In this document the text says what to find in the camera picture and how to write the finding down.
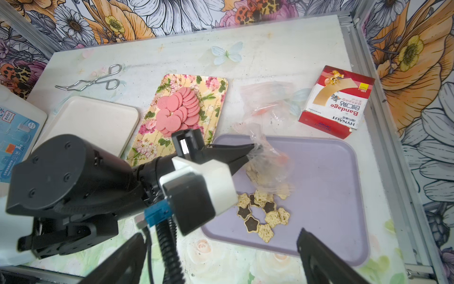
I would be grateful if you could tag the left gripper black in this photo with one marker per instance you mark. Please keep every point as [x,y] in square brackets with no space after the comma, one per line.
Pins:
[187,143]

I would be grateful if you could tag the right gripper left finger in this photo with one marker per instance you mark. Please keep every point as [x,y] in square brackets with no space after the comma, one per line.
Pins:
[124,266]

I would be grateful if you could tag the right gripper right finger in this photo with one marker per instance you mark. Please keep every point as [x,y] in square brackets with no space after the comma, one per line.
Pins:
[322,265]

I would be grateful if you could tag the bag of mixed snacks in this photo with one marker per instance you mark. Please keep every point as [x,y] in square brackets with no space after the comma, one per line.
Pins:
[267,168]

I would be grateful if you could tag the ziploc bag pink cookies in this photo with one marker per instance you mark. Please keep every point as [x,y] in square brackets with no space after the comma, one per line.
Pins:
[269,99]

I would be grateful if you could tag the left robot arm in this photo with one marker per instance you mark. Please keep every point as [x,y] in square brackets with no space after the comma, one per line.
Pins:
[76,192]

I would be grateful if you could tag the pile of pink cookies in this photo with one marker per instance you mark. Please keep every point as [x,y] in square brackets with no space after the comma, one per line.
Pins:
[178,111]

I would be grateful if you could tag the pile of flower biscuits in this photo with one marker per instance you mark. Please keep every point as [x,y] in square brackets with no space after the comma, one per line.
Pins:
[259,210]

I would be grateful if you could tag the lavender plastic tray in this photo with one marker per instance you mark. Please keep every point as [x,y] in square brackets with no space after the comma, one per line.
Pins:
[326,201]

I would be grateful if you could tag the yellow floral tray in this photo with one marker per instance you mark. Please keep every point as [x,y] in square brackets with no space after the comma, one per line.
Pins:
[150,143]

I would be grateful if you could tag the beige plastic tray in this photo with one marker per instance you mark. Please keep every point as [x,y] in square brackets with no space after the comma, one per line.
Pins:
[104,124]

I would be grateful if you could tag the red white small box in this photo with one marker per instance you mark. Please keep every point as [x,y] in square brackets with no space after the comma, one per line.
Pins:
[337,102]

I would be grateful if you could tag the metal scissors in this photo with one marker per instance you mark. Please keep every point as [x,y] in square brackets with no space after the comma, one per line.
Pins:
[108,80]

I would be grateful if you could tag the blue lidded storage box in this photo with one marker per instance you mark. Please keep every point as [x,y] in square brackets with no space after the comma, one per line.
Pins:
[21,124]

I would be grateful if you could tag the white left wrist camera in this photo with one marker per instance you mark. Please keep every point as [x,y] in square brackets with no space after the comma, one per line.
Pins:
[197,193]

